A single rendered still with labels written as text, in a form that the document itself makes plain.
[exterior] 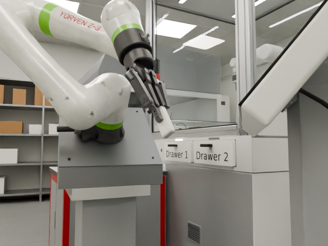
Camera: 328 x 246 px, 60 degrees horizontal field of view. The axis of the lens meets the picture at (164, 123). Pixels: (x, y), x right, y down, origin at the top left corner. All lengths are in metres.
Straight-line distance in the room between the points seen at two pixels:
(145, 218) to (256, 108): 1.33
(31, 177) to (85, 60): 2.39
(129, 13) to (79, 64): 5.06
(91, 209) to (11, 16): 0.69
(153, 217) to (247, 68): 0.97
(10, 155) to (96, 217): 4.13
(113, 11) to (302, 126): 0.54
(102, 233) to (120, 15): 0.73
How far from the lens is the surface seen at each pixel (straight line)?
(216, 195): 1.34
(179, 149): 1.56
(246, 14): 1.27
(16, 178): 5.63
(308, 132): 0.60
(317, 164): 0.60
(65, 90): 0.91
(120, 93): 0.99
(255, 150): 1.17
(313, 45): 0.44
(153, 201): 1.67
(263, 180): 1.21
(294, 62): 0.43
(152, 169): 1.08
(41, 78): 0.95
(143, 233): 1.69
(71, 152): 1.07
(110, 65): 2.35
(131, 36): 0.75
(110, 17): 0.81
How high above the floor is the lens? 0.91
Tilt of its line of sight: 5 degrees up
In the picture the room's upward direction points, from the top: straight up
